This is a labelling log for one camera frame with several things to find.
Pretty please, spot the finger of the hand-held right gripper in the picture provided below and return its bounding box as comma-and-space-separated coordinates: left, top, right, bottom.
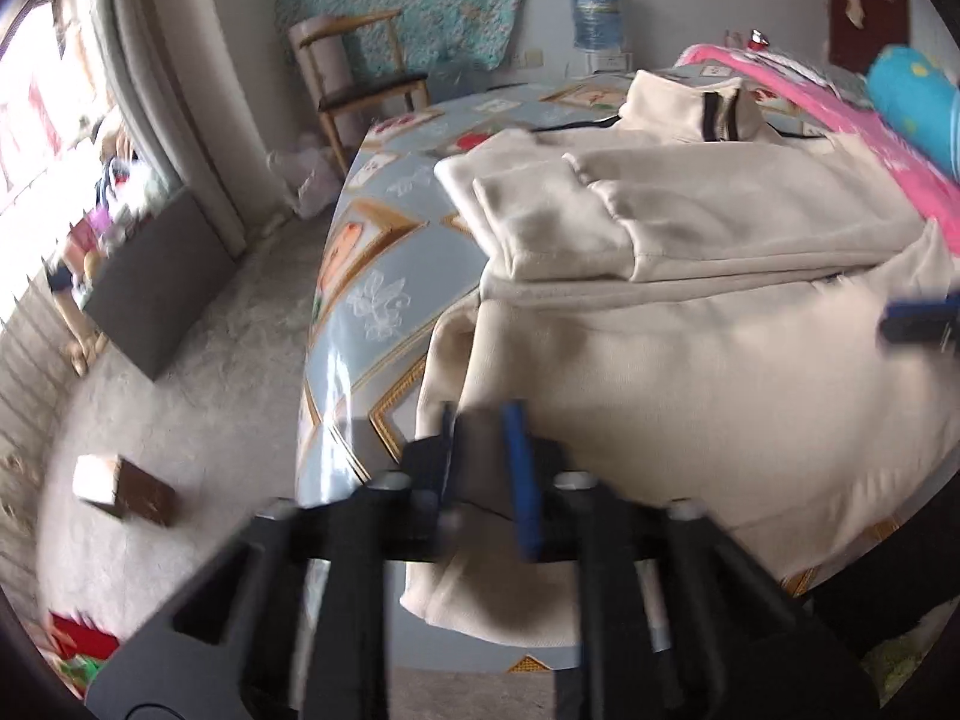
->
877, 298, 960, 350

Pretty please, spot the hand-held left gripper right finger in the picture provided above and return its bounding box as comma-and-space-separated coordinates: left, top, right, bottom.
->
499, 399, 878, 720

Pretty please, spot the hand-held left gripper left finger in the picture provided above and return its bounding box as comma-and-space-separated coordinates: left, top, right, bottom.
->
84, 399, 466, 720

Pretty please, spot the cream zip-up jacket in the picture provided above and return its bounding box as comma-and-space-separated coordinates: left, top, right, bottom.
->
400, 69, 960, 650

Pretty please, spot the patterned blue tablecloth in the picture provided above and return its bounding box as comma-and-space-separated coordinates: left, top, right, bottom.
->
296, 64, 901, 676

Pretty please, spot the blue pillow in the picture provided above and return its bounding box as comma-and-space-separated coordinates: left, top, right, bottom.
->
868, 45, 960, 181

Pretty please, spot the pink floral blanket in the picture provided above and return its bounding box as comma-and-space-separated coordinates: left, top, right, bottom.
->
675, 41, 960, 230

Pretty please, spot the grey lace-trimmed cloth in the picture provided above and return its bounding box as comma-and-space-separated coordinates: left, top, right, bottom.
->
757, 45, 875, 91

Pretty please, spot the white plastic bag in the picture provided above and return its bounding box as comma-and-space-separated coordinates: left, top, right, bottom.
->
266, 133, 344, 220

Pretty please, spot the small cardboard box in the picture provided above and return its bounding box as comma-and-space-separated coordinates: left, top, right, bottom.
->
73, 454, 179, 527

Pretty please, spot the dark grey cabinet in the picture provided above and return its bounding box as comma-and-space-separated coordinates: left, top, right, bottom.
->
81, 186, 239, 382

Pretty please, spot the wooden chair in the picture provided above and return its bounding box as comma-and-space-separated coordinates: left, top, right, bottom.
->
289, 9, 430, 177

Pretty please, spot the red box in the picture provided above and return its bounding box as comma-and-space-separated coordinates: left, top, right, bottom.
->
45, 611, 121, 665

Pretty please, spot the white cylindrical box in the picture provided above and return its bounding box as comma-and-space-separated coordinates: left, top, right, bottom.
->
298, 15, 353, 98

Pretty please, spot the window sill clutter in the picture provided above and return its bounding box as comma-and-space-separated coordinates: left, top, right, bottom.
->
41, 116, 188, 301

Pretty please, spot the blue water jug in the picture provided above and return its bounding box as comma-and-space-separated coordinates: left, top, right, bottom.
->
568, 0, 629, 53

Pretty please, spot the grey curtain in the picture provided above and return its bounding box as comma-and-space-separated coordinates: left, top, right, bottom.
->
82, 0, 248, 260

